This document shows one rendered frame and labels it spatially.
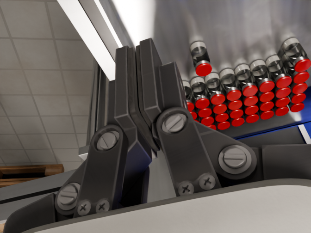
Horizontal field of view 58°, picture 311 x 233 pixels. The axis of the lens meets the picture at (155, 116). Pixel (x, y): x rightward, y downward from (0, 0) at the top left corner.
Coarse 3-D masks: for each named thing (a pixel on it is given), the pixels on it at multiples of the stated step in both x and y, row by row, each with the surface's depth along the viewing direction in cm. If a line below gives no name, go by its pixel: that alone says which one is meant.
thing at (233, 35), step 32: (96, 0) 28; (128, 0) 32; (160, 0) 32; (192, 0) 32; (224, 0) 33; (256, 0) 33; (288, 0) 33; (128, 32) 35; (160, 32) 36; (192, 32) 36; (224, 32) 36; (256, 32) 37; (288, 32) 37; (192, 64) 40; (224, 64) 41
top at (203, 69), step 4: (200, 64) 34; (204, 64) 34; (208, 64) 34; (196, 68) 35; (200, 68) 35; (204, 68) 35; (208, 68) 35; (196, 72) 35; (200, 72) 35; (204, 72) 35; (208, 72) 35
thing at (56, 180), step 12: (36, 180) 71; (48, 180) 70; (60, 180) 69; (0, 192) 73; (12, 192) 71; (24, 192) 70; (36, 192) 69; (48, 192) 68; (0, 204) 70; (12, 204) 69; (24, 204) 68; (0, 216) 68; (0, 228) 73
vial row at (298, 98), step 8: (296, 96) 40; (304, 96) 41; (256, 104) 42; (264, 104) 41; (272, 104) 41; (280, 104) 42; (224, 112) 43; (232, 112) 42; (240, 112) 42; (248, 112) 43; (200, 120) 44; (208, 120) 43; (216, 120) 43; (224, 120) 44
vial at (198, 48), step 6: (198, 42) 37; (192, 48) 37; (198, 48) 36; (204, 48) 36; (192, 54) 36; (198, 54) 35; (204, 54) 35; (192, 60) 36; (198, 60) 35; (204, 60) 35
